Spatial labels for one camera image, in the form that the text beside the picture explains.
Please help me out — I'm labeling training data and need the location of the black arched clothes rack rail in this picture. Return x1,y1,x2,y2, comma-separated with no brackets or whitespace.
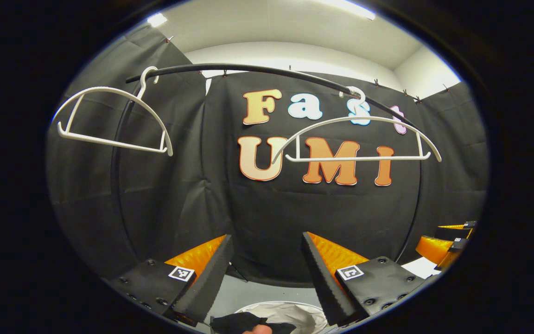
112,64,423,279

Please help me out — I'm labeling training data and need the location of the black backdrop stand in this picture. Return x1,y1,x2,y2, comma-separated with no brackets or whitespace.
228,262,250,283

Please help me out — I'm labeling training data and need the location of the black backdrop cloth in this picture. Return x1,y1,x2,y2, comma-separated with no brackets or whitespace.
47,26,489,286

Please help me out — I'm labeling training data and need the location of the white clothes hanger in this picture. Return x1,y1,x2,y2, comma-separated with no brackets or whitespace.
53,66,174,157
272,86,443,164

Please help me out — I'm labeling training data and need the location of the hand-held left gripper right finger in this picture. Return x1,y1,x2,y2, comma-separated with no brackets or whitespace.
301,231,427,328

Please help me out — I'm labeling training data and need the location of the white floor sheet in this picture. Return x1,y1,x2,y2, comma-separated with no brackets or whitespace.
400,257,441,280

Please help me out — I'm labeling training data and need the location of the black knit jacket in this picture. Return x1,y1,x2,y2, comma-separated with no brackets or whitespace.
210,312,297,334

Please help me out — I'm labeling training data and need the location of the row of backdrop clips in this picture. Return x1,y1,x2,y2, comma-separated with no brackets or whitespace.
165,36,451,103

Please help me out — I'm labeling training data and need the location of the white laundry hamper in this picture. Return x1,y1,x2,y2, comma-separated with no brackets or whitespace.
211,301,330,334

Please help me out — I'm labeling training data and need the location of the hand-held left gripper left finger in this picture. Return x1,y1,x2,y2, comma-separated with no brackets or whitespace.
105,234,234,325

